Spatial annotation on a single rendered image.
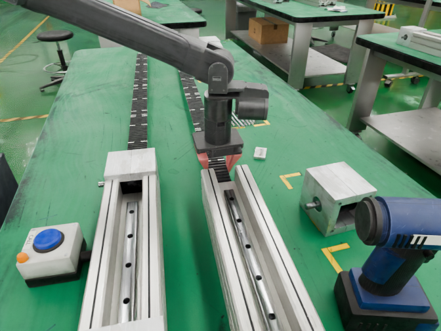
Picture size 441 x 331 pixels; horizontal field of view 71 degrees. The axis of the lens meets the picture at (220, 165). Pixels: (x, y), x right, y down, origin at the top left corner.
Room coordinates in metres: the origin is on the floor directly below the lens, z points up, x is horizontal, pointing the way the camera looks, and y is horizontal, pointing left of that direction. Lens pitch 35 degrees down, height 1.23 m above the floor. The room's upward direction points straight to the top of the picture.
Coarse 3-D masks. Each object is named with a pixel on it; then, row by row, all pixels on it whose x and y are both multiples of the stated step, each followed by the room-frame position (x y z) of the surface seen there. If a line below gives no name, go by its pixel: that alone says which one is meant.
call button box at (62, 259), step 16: (64, 224) 0.38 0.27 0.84; (32, 240) 0.35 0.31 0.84; (64, 240) 0.35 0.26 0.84; (80, 240) 0.37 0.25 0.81; (32, 256) 0.31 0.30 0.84; (48, 256) 0.31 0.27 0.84; (64, 256) 0.31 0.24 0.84; (80, 256) 0.35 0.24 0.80; (32, 272) 0.30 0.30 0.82; (48, 272) 0.30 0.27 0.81; (64, 272) 0.31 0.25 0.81; (80, 272) 0.33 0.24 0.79
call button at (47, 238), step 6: (42, 234) 0.35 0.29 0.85; (48, 234) 0.35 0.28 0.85; (54, 234) 0.35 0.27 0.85; (60, 234) 0.35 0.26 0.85; (36, 240) 0.33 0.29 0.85; (42, 240) 0.33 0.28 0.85; (48, 240) 0.33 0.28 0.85; (54, 240) 0.34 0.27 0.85; (36, 246) 0.33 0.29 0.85; (42, 246) 0.32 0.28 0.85; (48, 246) 0.33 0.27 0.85
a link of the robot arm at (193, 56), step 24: (24, 0) 0.56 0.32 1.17; (48, 0) 0.57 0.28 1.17; (72, 0) 0.57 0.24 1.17; (96, 0) 0.58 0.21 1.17; (72, 24) 0.57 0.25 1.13; (96, 24) 0.57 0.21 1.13; (120, 24) 0.57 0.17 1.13; (144, 24) 0.57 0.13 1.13; (144, 48) 0.56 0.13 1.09; (168, 48) 0.56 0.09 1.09; (192, 48) 0.55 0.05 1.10; (216, 48) 0.60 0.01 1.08; (192, 72) 0.55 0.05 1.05
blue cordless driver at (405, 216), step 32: (384, 224) 0.24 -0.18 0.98; (416, 224) 0.24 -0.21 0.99; (384, 256) 0.25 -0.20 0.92; (416, 256) 0.24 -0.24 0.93; (352, 288) 0.27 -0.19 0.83; (384, 288) 0.24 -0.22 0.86; (416, 288) 0.25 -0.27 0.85; (352, 320) 0.23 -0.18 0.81; (384, 320) 0.22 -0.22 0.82; (416, 320) 0.22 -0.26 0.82
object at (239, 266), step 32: (224, 192) 0.47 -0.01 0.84; (256, 192) 0.44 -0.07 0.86; (224, 224) 0.36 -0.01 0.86; (256, 224) 0.37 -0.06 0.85; (224, 256) 0.29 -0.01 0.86; (256, 256) 0.32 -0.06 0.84; (288, 256) 0.29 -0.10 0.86; (224, 288) 0.28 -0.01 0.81; (256, 288) 0.26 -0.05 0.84; (288, 288) 0.24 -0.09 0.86; (256, 320) 0.20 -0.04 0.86; (288, 320) 0.22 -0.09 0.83; (320, 320) 0.20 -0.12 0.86
